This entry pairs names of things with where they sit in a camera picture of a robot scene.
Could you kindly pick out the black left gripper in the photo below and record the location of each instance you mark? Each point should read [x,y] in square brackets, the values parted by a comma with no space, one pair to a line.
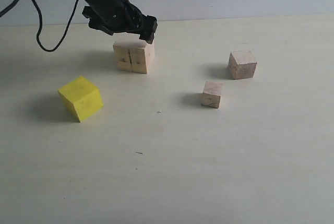
[117,16]

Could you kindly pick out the large wooden cube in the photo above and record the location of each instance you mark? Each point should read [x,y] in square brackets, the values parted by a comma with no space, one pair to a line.
[133,55]

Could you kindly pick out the small wooden cube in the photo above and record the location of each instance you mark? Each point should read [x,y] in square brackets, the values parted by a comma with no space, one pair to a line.
[211,94]

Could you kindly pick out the yellow cube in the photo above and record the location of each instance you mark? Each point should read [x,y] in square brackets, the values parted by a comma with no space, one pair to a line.
[81,98]

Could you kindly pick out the medium wooden cube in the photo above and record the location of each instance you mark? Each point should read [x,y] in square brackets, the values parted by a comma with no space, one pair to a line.
[242,64]

